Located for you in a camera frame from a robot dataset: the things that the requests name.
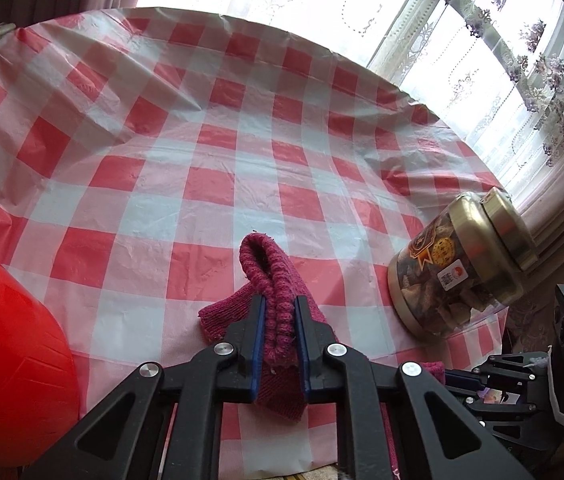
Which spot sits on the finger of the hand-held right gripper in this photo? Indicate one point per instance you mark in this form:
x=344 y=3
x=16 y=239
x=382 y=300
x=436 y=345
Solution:
x=516 y=417
x=506 y=365

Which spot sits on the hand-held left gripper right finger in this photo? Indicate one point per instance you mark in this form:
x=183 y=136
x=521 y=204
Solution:
x=302 y=350

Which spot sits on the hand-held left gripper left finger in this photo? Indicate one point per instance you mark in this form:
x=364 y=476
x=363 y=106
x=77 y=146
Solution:
x=258 y=350

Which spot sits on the magenta knit sock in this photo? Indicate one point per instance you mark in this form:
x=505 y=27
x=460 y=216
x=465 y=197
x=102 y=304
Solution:
x=274 y=280
x=434 y=369

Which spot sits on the glass jar with metal lid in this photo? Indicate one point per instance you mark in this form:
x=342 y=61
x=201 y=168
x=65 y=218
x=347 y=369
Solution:
x=441 y=280

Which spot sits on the red white checkered tablecloth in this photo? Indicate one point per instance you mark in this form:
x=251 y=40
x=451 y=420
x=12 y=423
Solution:
x=162 y=135

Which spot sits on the large red plastic thermos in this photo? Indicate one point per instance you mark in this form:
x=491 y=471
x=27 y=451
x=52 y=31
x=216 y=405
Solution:
x=7 y=360

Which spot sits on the white lace curtain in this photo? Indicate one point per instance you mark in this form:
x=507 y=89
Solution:
x=511 y=60

